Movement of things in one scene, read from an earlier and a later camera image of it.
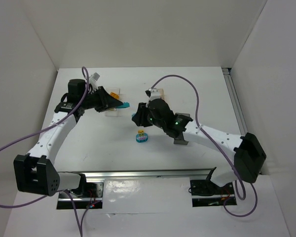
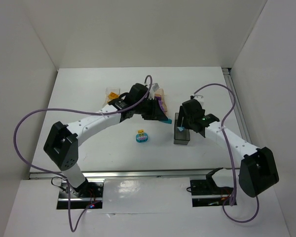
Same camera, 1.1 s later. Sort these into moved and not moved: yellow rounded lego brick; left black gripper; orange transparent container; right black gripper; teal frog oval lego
Moved: left black gripper; right black gripper
Not moved: teal frog oval lego; orange transparent container; yellow rounded lego brick
